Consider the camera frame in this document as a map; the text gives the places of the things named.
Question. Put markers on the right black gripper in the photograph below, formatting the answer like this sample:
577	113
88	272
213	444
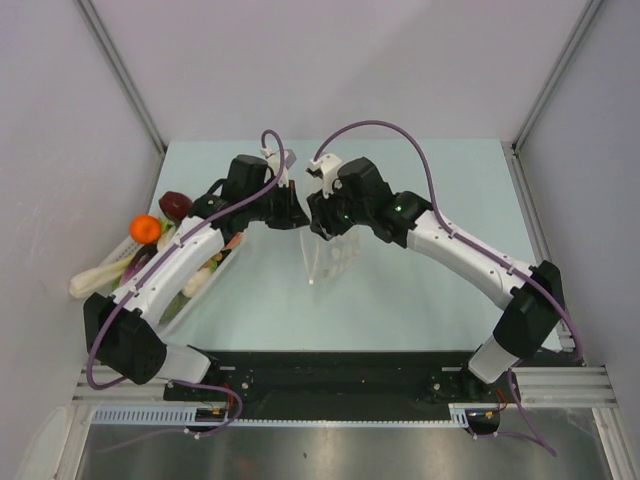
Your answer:
320	208

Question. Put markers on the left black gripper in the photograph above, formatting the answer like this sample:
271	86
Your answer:
293	215

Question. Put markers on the polka dot zip bag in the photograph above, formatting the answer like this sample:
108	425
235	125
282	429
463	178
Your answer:
327	260

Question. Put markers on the red watermelon slice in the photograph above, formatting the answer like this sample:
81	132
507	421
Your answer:
234	242

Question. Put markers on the orange tangerine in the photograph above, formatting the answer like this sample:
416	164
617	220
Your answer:
145	229

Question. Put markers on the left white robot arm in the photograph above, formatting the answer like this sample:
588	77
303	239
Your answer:
123	330

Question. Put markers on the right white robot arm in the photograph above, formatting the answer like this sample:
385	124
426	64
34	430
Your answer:
530	297

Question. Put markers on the white plastic food tray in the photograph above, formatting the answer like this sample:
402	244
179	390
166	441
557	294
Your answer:
162	278

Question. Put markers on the white cauliflower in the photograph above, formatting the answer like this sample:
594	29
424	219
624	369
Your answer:
196	282

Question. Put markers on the dark red onion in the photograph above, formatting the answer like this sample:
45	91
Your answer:
175	206

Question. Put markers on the white green bok choy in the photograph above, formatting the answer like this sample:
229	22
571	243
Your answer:
168	230

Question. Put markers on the green broccoli head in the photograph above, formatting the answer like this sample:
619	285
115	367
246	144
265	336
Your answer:
173	309

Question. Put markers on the purple eggplant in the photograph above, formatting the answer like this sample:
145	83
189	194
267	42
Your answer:
138	261

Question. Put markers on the white daikon radish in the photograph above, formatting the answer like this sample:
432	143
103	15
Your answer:
89	281

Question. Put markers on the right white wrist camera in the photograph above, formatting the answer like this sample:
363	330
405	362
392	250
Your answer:
325	168

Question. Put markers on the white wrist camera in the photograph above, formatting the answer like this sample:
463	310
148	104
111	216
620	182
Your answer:
325	168
278	161

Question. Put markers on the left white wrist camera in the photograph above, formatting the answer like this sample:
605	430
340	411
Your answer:
278	161

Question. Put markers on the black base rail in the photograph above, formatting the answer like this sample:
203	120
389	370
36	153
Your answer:
379	385

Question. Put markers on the white slotted cable duct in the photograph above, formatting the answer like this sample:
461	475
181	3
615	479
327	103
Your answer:
201	416

